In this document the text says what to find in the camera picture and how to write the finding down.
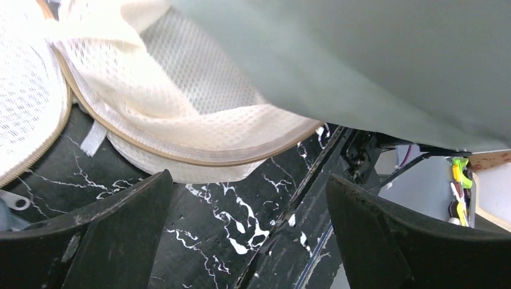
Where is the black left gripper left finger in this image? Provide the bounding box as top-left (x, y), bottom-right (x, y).
top-left (1, 171), bottom-right (173, 288)

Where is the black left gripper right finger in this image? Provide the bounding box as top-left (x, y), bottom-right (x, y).
top-left (326, 175), bottom-right (510, 288)

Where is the white mesh bag beige zipper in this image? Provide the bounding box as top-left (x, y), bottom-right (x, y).
top-left (1, 1), bottom-right (322, 184)

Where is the pale green bra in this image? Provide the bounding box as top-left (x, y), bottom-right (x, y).
top-left (173, 1), bottom-right (510, 152)

